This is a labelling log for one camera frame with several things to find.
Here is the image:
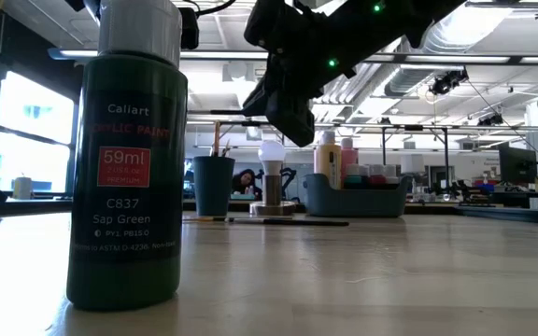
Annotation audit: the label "black monitor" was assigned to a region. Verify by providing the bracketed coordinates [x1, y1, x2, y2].
[498, 143, 538, 186]

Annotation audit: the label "silver ventilation duct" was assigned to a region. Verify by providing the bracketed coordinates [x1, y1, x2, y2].
[383, 0, 516, 97]

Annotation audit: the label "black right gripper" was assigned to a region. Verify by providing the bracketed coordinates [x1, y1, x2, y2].
[242, 0, 345, 148]

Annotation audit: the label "black paintbrush dark bristles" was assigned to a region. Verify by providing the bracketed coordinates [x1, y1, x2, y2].
[226, 217, 350, 228]

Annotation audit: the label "teal ribbed plastic cup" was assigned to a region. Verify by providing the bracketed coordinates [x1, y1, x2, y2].
[192, 156, 236, 217]

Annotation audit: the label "teal plastic storage bin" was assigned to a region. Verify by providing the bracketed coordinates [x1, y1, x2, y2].
[302, 173, 414, 219]

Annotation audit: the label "person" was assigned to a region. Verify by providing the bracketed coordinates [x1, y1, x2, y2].
[231, 168, 259, 197]

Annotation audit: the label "black ceiling camera cluster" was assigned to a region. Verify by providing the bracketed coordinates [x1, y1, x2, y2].
[477, 113, 505, 127]
[429, 67, 470, 97]

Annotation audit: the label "large pink paint bottle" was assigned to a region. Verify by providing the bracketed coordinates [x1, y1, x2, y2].
[340, 137, 360, 179]

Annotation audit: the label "long ceiling light bar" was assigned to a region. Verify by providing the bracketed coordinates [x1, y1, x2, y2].
[47, 46, 538, 66]

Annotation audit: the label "small dark paint bottle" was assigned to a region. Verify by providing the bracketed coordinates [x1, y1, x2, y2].
[65, 0, 190, 313]

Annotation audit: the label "large yellow paint bottle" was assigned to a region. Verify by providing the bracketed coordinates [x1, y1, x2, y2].
[314, 130, 343, 190]

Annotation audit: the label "small turquoise paint bottle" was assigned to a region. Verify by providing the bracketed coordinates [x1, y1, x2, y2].
[343, 162, 362, 190]

